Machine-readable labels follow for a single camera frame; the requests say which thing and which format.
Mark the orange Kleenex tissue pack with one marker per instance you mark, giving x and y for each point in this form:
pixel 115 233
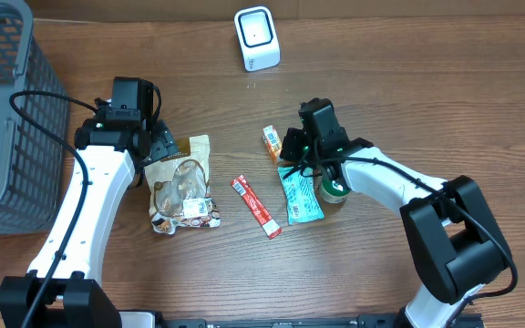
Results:
pixel 272 143

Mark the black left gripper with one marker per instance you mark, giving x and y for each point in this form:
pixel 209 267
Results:
pixel 163 142

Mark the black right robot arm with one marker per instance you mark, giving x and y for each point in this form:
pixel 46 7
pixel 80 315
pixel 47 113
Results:
pixel 459 251

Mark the white barcode scanner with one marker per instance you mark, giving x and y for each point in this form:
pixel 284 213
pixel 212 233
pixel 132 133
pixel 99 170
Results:
pixel 257 38

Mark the red white snack packet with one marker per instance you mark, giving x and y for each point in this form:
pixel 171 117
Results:
pixel 259 212

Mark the beige brown snack pouch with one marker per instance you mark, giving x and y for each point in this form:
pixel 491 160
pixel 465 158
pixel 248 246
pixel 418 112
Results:
pixel 180 189

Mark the green lid jar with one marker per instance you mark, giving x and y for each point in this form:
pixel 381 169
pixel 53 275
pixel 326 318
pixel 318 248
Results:
pixel 333 191

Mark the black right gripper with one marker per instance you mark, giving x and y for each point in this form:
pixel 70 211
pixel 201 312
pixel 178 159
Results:
pixel 291 142

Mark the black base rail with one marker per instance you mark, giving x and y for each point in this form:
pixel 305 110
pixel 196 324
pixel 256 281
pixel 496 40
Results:
pixel 290 322

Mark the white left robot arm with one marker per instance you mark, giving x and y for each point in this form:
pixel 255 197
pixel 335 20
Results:
pixel 62 286

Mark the teal tissue pack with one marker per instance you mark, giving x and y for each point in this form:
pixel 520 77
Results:
pixel 302 205

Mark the grey plastic mesh basket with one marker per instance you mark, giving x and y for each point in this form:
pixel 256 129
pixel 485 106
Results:
pixel 30 162

